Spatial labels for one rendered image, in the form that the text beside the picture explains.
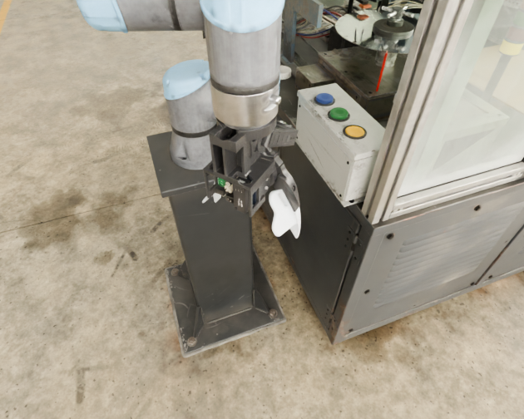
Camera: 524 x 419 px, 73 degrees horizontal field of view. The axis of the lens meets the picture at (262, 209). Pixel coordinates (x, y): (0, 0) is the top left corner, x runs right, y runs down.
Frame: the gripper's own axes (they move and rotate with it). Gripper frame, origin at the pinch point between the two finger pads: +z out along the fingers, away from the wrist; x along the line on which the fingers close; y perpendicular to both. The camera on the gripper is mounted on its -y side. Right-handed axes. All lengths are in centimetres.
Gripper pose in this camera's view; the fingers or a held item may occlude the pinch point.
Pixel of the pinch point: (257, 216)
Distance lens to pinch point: 57.3
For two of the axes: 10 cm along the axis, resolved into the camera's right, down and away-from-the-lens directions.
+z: 0.0, 6.8, 7.3
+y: -5.0, 6.3, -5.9
